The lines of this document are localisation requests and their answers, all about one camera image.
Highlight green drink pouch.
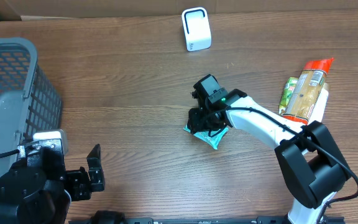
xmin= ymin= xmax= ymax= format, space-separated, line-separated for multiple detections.
xmin=278 ymin=77 xmax=298 ymax=116

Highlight white tube gold cap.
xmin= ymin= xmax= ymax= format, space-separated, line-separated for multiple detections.
xmin=308 ymin=83 xmax=330 ymax=124

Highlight white barcode scanner stand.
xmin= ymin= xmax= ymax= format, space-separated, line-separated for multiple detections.
xmin=181 ymin=7 xmax=212 ymax=52

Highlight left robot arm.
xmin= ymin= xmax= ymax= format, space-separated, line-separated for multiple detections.
xmin=0 ymin=139 xmax=105 ymax=224

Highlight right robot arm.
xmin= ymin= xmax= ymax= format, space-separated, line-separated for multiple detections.
xmin=187 ymin=75 xmax=354 ymax=223

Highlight orange San Remo pasta packet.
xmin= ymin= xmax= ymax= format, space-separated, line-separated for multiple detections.
xmin=283 ymin=58 xmax=334 ymax=124

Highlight teal snack bar packet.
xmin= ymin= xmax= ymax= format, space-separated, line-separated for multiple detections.
xmin=193 ymin=125 xmax=229 ymax=150

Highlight grey plastic mesh basket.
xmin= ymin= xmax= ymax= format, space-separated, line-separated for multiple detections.
xmin=0 ymin=37 xmax=63 ymax=212

